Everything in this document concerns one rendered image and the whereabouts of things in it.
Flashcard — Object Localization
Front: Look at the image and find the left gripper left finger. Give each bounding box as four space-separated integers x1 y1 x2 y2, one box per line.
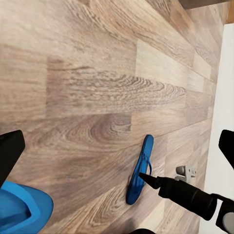
0 130 25 188

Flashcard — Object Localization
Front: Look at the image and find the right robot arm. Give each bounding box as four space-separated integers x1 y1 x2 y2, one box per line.
139 165 234 234

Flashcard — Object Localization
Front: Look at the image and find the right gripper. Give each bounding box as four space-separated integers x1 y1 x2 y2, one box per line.
139 173 200 211

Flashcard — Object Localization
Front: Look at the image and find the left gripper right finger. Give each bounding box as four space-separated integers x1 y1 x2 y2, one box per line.
218 130 234 169

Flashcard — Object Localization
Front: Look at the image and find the sandal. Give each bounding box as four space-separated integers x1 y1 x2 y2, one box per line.
0 181 54 234
126 135 154 205

